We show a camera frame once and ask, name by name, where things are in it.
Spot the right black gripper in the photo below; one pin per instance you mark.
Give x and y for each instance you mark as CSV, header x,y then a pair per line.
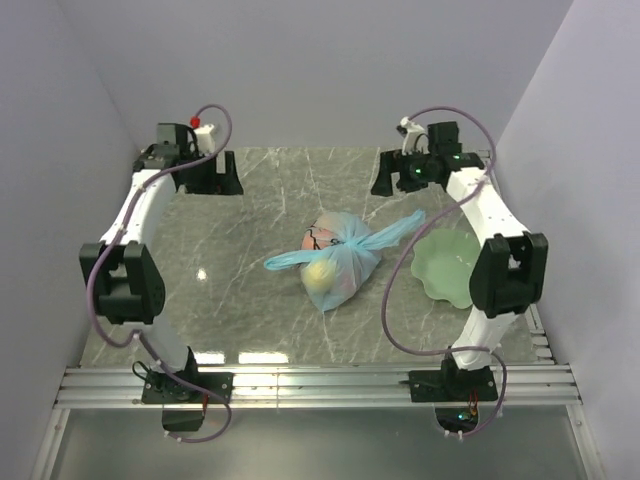
x,y
394,162

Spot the aluminium right side rail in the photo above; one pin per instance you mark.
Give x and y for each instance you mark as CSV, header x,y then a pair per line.
x,y
510,272

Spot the aluminium rail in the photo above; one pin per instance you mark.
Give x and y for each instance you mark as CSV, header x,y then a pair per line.
x,y
337,386
510,272

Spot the light blue plastic bag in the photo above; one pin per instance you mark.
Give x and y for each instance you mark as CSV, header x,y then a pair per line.
x,y
346,240

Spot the aluminium front rail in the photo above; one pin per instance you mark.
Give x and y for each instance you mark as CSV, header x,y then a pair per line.
x,y
337,386

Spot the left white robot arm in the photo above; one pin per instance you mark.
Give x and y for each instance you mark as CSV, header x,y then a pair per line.
x,y
126,293

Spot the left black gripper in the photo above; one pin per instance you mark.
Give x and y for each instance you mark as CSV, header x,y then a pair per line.
x,y
220,183

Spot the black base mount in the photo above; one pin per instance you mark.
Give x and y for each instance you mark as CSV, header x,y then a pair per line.
x,y
184,408
456,394

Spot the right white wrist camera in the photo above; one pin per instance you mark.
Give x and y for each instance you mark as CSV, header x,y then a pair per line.
x,y
411,133

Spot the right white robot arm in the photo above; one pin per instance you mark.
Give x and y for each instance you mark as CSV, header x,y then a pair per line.
x,y
463,181

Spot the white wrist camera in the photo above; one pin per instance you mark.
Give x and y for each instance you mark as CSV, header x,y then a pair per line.
x,y
411,133
205,135

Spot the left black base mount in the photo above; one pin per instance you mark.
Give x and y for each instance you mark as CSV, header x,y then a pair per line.
x,y
184,408

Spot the green leaf-shaped plate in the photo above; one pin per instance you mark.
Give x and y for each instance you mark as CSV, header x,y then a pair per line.
x,y
443,262

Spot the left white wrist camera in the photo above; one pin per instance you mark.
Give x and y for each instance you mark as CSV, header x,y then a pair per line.
x,y
205,135

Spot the yellow fake lemon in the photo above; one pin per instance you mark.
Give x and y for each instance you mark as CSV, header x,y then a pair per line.
x,y
319,276

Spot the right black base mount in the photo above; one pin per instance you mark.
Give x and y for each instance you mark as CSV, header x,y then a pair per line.
x,y
456,394

